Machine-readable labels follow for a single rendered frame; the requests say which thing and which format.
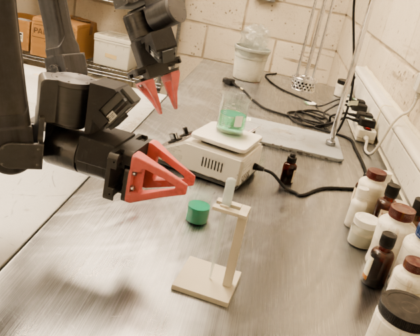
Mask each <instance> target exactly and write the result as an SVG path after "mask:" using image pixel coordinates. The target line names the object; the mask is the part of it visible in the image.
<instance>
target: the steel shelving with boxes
mask: <svg viewBox="0 0 420 336"><path fill-rule="evenodd" d="M17 14H18V20H19V31H20V37H21V48H22V51H27V52H30V54H31V55H34V56H38V57H34V56H31V55H27V54H23V53H22V54H23V56H24V55H26V56H30V57H31V58H36V59H37V58H39V59H43V58H42V57H45V58H47V57H46V53H45V33H44V28H43V22H42V18H41V15H38V16H36V15H31V14H27V13H17ZM70 18H71V24H72V27H73V32H74V35H75V38H76V41H77V43H78V44H79V49H80V53H85V58H86V61H88V62H90V61H91V62H92V63H94V64H99V65H101V66H103V65H104V66H105V67H108V68H109V67H112V69H109V70H113V68H116V69H120V70H123V71H127V72H128V70H131V71H132V69H133V68H134V67H136V68H138V66H137V63H136V60H135V58H134V55H133V52H132V49H131V46H130V44H131V42H130V39H129V36H128V35H127V34H124V33H118V32H115V31H110V30H106V31H101V32H97V23H96V22H93V21H90V20H88V19H84V18H81V17H78V16H73V15H70ZM181 24H182V23H180V24H178V25H177V32H176V38H175V40H176V42H177V47H176V48H175V56H177V50H178V45H179V37H180V32H181ZM39 56H40V57H41V58H40V57H39ZM24 57H25V56H24ZM24 57H23V58H24ZM31 58H24V59H29V60H33V61H38V62H42V63H44V62H43V61H44V60H43V61H40V60H38V59H37V60H34V59H31ZM91 58H93V61H92V60H90V61H89V60H88V59H91ZM88 62H87V63H88ZM90 64H91V63H90ZM94 64H93V65H90V66H94V67H97V68H99V67H98V66H97V65H96V66H95V65H94ZM87 65H89V64H87ZM101 66H100V68H101V69H102V68H104V67H101ZM92 68H93V67H92ZM92 68H90V70H94V71H88V75H87V76H90V77H92V78H94V79H96V80H99V79H102V78H107V77H111V76H108V74H110V75H116V74H114V73H111V72H110V73H108V74H101V73H99V72H103V73H107V71H106V72H104V71H99V70H100V69H99V70H95V69H92ZM97 68H96V69H97ZM108 68H104V70H105V69H108ZM87 69H89V68H87ZM116 69H115V70H113V71H116V72H121V73H124V74H125V73H127V72H123V71H120V70H118V71H117V70H116ZM95 71H97V72H98V71H99V72H98V73H95ZM113 71H112V72H113ZM116 72H115V73H116ZM117 75H118V76H120V77H123V78H124V77H126V76H122V75H119V74H117ZM161 77H162V76H160V77H158V78H157V79H155V80H157V83H155V84H156V89H157V93H160V90H161V88H162V86H164V85H163V83H162V80H161ZM112 78H116V79H121V78H118V77H114V76H112ZM126 78H128V77H126ZM122 80H126V81H130V80H127V79H125V78H124V79H122ZM130 82H134V81H130Z"/></svg>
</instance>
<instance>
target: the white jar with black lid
mask: <svg viewBox="0 0 420 336"><path fill-rule="evenodd" d="M365 336H420V297H418V296H416V295H414V294H412V293H409V292H406V291H402V290H398V289H390V290H386V291H384V292H383V293H382V295H381V297H380V300H379V302H378V305H377V306H376V308H375V312H374V314H373V317H372V320H371V322H370V325H369V327H368V330H367V332H366V334H365Z"/></svg>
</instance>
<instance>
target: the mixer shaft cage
mask: <svg viewBox="0 0 420 336"><path fill-rule="evenodd" d="M334 3H335V0H332V2H331V6H330V10H329V14H328V17H327V22H326V25H325V29H324V32H323V37H322V40H321V44H320V48H319V52H318V55H317V60H316V62H315V67H314V70H313V74H312V77H311V76H309V69H310V66H311V62H312V58H313V54H314V51H315V46H316V43H317V38H318V36H319V31H320V28H321V23H322V20H323V16H324V12H325V8H326V5H327V0H323V3H322V6H321V10H320V15H319V20H318V23H317V28H316V31H315V35H314V38H313V43H312V46H311V51H310V54H309V58H308V62H307V66H306V70H305V74H299V70H300V67H301V62H302V59H303V54H304V51H305V46H306V43H307V38H308V35H309V31H310V28H311V23H312V20H313V15H314V12H315V7H316V4H317V0H314V3H313V8H312V11H311V16H310V19H309V24H308V27H307V32H306V35H305V40H304V43H303V48H302V51H301V56H300V59H299V64H298V67H297V72H296V73H294V74H292V78H293V80H292V83H291V85H290V88H292V89H294V90H296V91H300V92H304V93H314V88H315V84H316V83H317V82H318V80H317V79H316V78H315V74H316V70H317V66H318V63H319V58H320V55H321V51H322V48H323V44H324V40H325V36H326V33H327V28H328V25H329V21H330V18H331V14H332V10H333V6H334ZM304 90H305V91H304Z"/></svg>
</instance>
